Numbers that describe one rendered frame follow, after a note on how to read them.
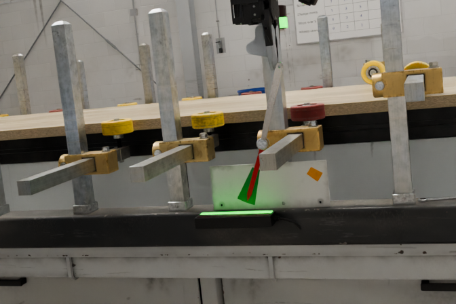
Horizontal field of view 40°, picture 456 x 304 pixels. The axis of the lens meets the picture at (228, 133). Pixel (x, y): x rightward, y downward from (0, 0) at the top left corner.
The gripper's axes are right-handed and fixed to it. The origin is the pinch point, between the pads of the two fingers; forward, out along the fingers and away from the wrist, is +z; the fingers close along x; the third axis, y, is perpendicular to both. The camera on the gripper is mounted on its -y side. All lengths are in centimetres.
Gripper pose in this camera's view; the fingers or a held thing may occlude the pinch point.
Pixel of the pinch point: (275, 63)
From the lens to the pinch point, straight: 125.7
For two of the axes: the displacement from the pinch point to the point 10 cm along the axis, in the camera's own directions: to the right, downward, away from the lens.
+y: -9.5, 0.7, 3.1
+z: 1.1, 9.9, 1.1
